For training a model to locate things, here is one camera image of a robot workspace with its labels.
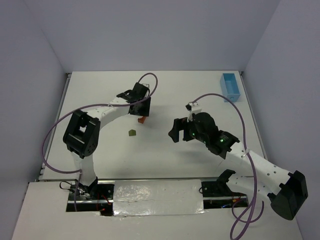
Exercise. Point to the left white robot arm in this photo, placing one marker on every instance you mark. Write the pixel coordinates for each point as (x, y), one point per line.
(82, 133)

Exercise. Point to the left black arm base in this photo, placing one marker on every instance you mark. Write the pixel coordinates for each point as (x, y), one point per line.
(99, 200)

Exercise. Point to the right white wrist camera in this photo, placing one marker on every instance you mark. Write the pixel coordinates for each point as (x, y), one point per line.
(193, 109)

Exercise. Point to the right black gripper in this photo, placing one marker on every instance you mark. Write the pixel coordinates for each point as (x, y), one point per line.
(185, 128)

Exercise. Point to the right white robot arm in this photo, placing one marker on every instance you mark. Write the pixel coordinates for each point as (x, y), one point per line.
(286, 191)

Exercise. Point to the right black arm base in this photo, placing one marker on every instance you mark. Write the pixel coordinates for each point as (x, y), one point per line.
(214, 189)

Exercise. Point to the orange arch block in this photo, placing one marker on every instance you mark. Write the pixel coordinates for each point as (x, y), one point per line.
(142, 119)

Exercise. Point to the green house-shaped block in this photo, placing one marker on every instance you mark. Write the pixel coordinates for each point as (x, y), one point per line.
(132, 133)

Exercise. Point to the silver tape patch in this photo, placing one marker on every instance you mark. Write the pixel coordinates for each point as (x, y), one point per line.
(157, 198)

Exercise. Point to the blue rectangular box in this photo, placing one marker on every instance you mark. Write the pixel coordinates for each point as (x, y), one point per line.
(229, 87)

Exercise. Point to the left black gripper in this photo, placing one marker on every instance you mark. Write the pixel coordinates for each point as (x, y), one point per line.
(140, 107)

